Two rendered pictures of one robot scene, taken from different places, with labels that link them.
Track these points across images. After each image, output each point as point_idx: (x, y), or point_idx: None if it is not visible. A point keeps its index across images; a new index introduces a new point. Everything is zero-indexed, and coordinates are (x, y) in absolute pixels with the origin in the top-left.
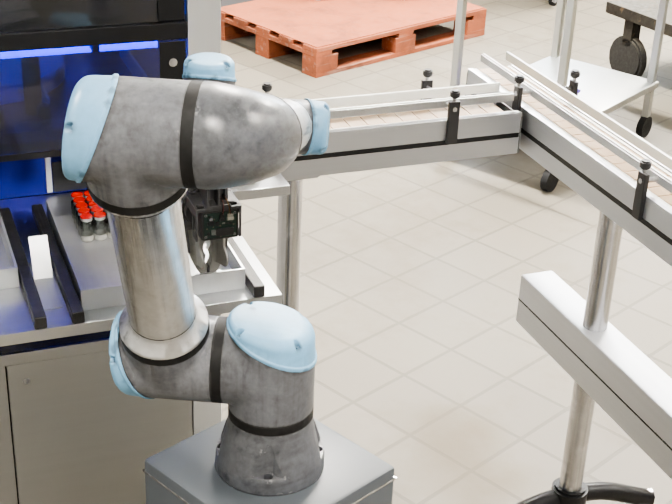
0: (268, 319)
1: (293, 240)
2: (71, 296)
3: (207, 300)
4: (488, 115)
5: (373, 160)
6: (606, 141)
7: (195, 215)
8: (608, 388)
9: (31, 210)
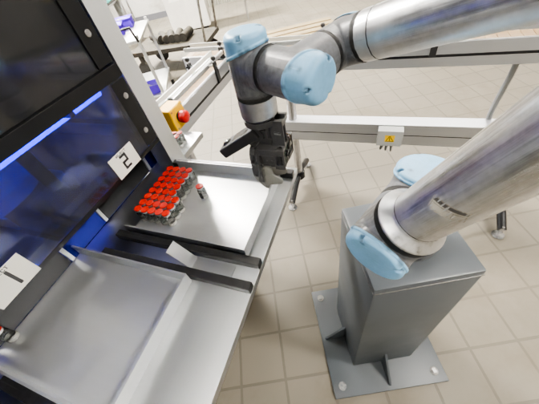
0: (427, 167)
1: (196, 159)
2: (237, 257)
3: (281, 196)
4: (222, 63)
5: (204, 105)
6: (281, 42)
7: (281, 155)
8: (314, 132)
9: (114, 237)
